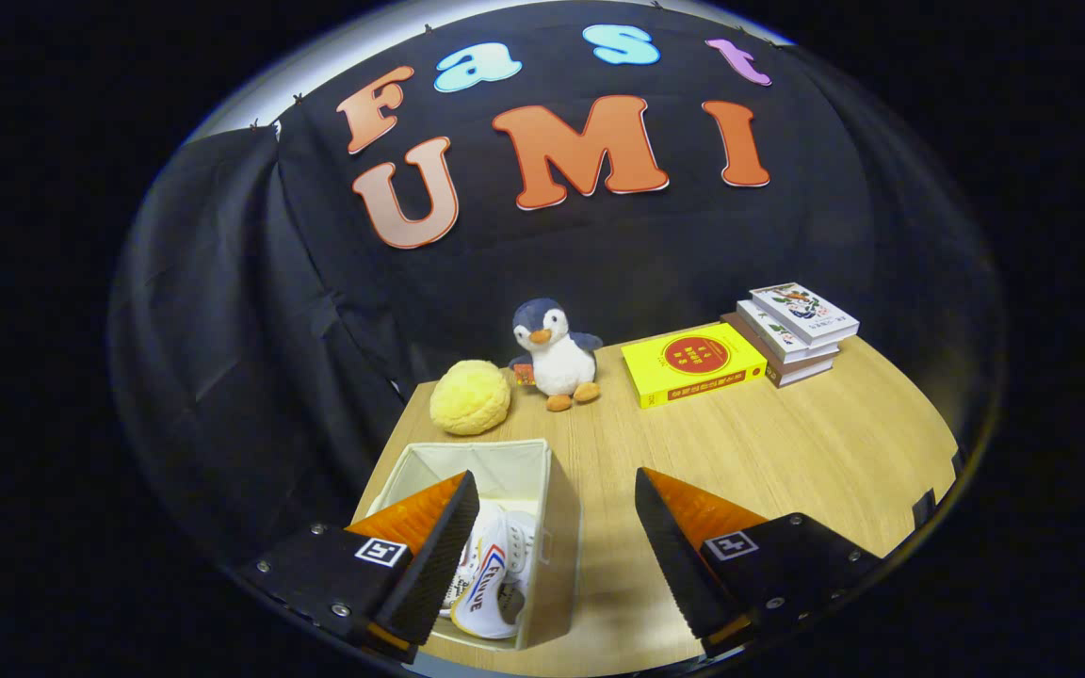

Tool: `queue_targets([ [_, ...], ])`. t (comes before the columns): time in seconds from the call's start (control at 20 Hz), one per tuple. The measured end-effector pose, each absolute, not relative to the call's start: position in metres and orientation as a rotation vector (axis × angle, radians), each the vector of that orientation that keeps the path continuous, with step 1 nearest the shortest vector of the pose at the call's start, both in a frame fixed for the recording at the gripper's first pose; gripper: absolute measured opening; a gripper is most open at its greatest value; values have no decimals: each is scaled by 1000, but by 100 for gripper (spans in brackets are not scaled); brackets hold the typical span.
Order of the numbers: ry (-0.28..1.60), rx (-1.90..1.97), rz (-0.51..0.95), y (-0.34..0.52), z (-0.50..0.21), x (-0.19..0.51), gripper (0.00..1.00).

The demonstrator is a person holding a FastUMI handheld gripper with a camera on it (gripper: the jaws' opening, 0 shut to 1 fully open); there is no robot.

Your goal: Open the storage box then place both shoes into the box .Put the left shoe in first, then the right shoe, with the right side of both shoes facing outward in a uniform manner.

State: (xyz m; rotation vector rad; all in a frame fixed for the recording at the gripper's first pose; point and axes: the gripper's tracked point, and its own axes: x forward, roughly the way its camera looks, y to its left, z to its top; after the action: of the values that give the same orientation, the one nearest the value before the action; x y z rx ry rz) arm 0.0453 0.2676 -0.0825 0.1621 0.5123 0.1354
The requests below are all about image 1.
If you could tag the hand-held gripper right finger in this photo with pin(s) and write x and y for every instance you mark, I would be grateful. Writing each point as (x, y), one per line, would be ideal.
(674, 565)

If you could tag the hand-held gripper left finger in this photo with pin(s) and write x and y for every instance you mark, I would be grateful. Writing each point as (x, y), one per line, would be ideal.
(434, 565)

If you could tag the white striped canvas shoe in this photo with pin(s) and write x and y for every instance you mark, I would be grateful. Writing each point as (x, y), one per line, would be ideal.
(461, 570)
(491, 584)

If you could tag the beige fabric storage box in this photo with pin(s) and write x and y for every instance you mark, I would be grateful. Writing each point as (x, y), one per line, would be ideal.
(505, 471)

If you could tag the yellow round plush bun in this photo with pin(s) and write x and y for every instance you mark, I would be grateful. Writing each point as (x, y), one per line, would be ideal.
(469, 397)

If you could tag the yellow book with red circle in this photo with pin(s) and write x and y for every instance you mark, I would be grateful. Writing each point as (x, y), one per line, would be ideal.
(693, 356)

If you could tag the brown book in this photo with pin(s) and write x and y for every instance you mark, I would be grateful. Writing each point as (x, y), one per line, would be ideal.
(801, 374)

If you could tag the penguin plush toy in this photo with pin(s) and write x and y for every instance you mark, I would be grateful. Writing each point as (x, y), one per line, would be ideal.
(561, 363)

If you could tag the black backdrop cloth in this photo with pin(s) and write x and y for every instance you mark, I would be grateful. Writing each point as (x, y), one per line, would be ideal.
(269, 330)

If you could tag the white book with floral cover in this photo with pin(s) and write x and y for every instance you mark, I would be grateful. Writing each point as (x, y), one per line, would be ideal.
(801, 306)

